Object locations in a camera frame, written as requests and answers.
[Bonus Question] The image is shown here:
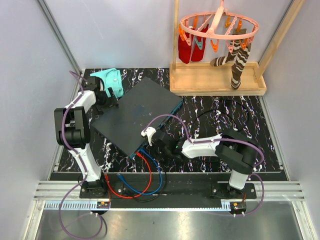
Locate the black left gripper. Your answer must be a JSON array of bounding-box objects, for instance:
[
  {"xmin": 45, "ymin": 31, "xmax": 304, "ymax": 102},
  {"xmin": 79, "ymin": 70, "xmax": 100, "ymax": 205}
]
[{"xmin": 92, "ymin": 88, "xmax": 119, "ymax": 115}]

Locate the blue cable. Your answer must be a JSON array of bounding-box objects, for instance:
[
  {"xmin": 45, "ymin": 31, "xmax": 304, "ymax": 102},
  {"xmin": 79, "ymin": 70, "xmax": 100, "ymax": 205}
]
[{"xmin": 116, "ymin": 148, "xmax": 164, "ymax": 196}]

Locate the red cable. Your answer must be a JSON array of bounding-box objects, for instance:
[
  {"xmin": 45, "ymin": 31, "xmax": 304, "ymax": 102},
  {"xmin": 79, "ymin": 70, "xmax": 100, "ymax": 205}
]
[{"xmin": 104, "ymin": 152, "xmax": 153, "ymax": 199}]

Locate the dark grey network switch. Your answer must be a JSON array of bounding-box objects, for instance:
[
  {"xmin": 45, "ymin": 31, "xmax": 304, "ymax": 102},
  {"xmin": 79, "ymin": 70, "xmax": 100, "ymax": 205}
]
[{"xmin": 91, "ymin": 77, "xmax": 183, "ymax": 158}]

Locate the black cable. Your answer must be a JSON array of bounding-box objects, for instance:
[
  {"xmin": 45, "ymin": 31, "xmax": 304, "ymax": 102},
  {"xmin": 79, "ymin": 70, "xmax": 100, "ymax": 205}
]
[{"xmin": 122, "ymin": 97, "xmax": 256, "ymax": 203}]

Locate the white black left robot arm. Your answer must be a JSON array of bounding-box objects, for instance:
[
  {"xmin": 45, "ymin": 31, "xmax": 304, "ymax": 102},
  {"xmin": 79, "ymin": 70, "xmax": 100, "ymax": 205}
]
[{"xmin": 54, "ymin": 76, "xmax": 119, "ymax": 199}]

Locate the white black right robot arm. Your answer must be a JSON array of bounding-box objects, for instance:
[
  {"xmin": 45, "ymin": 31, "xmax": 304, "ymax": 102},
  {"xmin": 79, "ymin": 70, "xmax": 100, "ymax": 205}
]
[{"xmin": 146, "ymin": 127, "xmax": 264, "ymax": 199}]

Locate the folded teal cloth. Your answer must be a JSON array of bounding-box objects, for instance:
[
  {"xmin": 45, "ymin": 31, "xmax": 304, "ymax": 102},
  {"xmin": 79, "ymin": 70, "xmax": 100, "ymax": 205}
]
[{"xmin": 90, "ymin": 68, "xmax": 124, "ymax": 99}]

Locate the wooden rack with tray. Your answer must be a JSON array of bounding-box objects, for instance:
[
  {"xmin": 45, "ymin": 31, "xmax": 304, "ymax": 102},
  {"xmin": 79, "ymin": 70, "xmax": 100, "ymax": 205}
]
[{"xmin": 169, "ymin": 0, "xmax": 305, "ymax": 96}]

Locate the red sock left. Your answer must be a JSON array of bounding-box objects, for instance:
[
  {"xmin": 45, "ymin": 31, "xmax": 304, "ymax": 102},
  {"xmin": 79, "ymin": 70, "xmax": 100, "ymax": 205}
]
[{"xmin": 178, "ymin": 36, "xmax": 192, "ymax": 64}]

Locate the red sock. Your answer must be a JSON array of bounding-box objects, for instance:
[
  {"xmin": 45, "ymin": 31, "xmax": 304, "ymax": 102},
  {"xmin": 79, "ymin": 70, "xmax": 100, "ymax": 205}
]
[
  {"xmin": 178, "ymin": 36, "xmax": 192, "ymax": 64},
  {"xmin": 191, "ymin": 36, "xmax": 207, "ymax": 62}
]

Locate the red sock right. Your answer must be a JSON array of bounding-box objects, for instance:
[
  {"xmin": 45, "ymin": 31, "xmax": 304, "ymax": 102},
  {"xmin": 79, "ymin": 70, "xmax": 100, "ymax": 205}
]
[{"xmin": 191, "ymin": 36, "xmax": 207, "ymax": 62}]

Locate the brown striped sock rear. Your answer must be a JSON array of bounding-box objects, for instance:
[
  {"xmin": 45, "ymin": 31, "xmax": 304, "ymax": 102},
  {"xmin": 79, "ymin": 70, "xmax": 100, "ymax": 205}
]
[{"xmin": 210, "ymin": 39, "xmax": 244, "ymax": 67}]

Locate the brown striped sock long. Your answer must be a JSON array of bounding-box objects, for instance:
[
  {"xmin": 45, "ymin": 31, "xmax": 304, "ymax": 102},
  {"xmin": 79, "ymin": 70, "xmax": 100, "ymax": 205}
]
[{"xmin": 230, "ymin": 44, "xmax": 252, "ymax": 90}]

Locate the pink round clip hanger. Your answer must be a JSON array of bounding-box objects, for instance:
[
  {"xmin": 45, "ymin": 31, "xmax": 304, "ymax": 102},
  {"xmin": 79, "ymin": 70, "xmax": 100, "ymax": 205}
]
[{"xmin": 177, "ymin": 0, "xmax": 260, "ymax": 53}]

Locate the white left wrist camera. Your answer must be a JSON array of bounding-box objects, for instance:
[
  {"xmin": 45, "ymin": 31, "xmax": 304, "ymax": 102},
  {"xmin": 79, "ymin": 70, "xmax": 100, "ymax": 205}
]
[{"xmin": 98, "ymin": 78, "xmax": 105, "ymax": 92}]

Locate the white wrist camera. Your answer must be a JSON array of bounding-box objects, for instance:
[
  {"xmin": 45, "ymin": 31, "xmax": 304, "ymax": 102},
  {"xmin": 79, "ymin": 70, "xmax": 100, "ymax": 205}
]
[
  {"xmin": 141, "ymin": 126, "xmax": 157, "ymax": 146},
  {"xmin": 98, "ymin": 78, "xmax": 105, "ymax": 92}
]

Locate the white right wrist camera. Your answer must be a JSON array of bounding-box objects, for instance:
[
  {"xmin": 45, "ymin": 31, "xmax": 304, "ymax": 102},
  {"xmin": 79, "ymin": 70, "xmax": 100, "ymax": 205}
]
[{"xmin": 141, "ymin": 126, "xmax": 157, "ymax": 146}]

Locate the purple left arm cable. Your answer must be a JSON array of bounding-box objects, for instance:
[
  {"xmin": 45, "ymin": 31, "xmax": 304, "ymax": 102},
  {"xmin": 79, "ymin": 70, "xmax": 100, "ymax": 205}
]
[{"xmin": 57, "ymin": 70, "xmax": 108, "ymax": 238}]

